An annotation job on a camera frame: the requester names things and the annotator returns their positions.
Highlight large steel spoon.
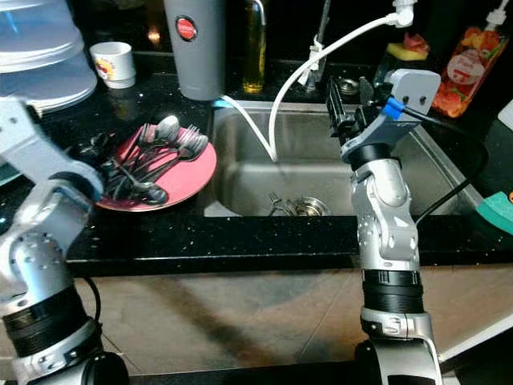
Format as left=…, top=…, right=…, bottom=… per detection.
left=124, top=115, right=182, bottom=181

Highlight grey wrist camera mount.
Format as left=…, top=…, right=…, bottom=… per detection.
left=0, top=96, right=105, bottom=201
left=341, top=68, right=442, bottom=157

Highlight thin steel utensil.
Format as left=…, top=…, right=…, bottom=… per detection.
left=269, top=192, right=292, bottom=216

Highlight red peach dish soap bottle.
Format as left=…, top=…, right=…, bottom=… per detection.
left=431, top=8, right=507, bottom=119

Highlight red round plate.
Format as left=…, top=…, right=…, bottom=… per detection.
left=95, top=124, right=219, bottom=213

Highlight white printed cup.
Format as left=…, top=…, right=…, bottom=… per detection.
left=90, top=42, right=137, bottom=90

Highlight steel faucet with white tape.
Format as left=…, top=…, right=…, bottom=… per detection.
left=298, top=0, right=334, bottom=89

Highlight red scrub pad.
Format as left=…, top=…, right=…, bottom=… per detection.
left=403, top=32, right=430, bottom=52

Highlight white board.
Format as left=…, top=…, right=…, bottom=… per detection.
left=499, top=100, right=513, bottom=129

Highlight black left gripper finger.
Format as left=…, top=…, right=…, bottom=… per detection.
left=104, top=152, right=161, bottom=193
left=108, top=172, right=171, bottom=205

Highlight yellow sponge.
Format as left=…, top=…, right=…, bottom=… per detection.
left=386, top=42, right=430, bottom=62

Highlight teal plate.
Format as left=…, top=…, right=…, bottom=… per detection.
left=0, top=160, right=21, bottom=187

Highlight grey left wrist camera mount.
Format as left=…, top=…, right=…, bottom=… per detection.
left=0, top=96, right=105, bottom=201

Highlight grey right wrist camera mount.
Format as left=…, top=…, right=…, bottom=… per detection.
left=341, top=68, right=442, bottom=157

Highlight white water hose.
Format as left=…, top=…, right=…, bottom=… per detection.
left=219, top=0, right=419, bottom=165

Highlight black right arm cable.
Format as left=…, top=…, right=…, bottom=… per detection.
left=397, top=103, right=491, bottom=225

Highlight small steel spoon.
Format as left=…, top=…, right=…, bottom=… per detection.
left=140, top=135, right=211, bottom=181

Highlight steel sink drain strainer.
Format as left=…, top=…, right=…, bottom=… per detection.
left=289, top=197, right=329, bottom=217

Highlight grey water dispenser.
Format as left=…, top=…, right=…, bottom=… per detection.
left=164, top=0, right=267, bottom=102

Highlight blue cable clip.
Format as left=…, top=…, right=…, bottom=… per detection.
left=382, top=98, right=406, bottom=121

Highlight yellow oil bottle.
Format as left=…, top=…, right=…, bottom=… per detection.
left=240, top=20, right=267, bottom=95

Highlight clear sponge holder dispenser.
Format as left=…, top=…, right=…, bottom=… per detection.
left=373, top=32, right=432, bottom=91

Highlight green sponge cloth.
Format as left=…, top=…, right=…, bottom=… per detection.
left=475, top=191, right=513, bottom=235

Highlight round steel sink cap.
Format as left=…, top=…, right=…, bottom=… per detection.
left=337, top=76, right=362, bottom=95

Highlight stainless steel sink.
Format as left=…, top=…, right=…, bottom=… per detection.
left=203, top=100, right=482, bottom=219

